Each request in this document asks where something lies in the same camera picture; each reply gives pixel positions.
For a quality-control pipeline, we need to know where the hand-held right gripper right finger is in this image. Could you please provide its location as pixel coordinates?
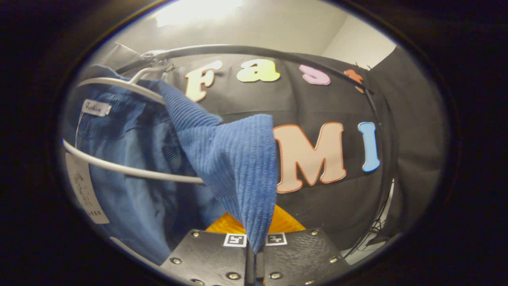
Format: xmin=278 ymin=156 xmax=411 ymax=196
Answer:
xmin=256 ymin=205 xmax=350 ymax=286

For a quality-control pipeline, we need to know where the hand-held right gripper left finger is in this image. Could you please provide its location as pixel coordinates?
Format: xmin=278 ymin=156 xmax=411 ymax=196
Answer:
xmin=161 ymin=213 xmax=255 ymax=286

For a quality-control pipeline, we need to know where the blue corduroy jacket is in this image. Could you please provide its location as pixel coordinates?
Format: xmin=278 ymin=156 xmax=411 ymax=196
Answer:
xmin=63 ymin=66 xmax=278 ymax=266

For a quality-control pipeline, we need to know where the white clothes hanger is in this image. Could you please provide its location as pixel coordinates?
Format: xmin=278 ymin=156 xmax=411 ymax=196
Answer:
xmin=62 ymin=60 xmax=205 ymax=185

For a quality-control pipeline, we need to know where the black clothes rack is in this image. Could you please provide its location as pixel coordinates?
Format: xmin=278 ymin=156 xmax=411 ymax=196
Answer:
xmin=115 ymin=44 xmax=397 ymax=259

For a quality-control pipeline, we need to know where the black cable bundle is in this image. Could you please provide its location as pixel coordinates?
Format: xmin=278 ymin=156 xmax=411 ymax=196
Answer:
xmin=355 ymin=218 xmax=393 ymax=255

